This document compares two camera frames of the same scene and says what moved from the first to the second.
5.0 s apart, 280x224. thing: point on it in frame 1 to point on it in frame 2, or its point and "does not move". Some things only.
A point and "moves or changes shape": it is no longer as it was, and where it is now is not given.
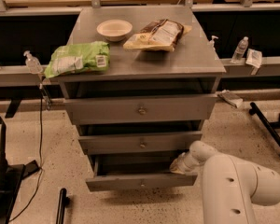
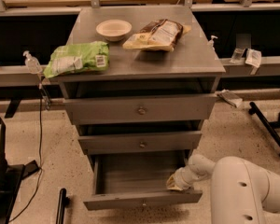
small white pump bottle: [211, 44] does not move
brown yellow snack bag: [161, 35] does not move
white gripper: [185, 163] to [186, 178]
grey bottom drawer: [116, 172] moves or changes shape
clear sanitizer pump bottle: [34, 64] does not move
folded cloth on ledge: [231, 98] does not move
